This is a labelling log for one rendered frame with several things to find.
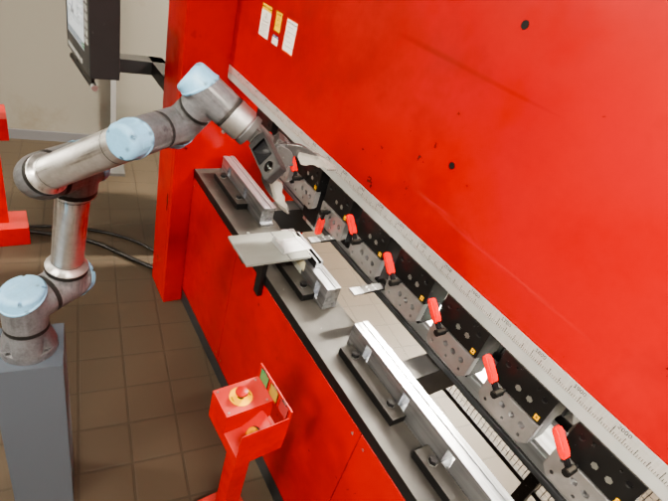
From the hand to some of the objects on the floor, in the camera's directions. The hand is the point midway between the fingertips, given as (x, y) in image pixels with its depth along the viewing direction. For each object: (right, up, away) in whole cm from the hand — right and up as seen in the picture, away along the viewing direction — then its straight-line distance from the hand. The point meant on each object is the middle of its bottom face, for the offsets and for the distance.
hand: (312, 193), depth 107 cm
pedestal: (-196, -4, +184) cm, 268 cm away
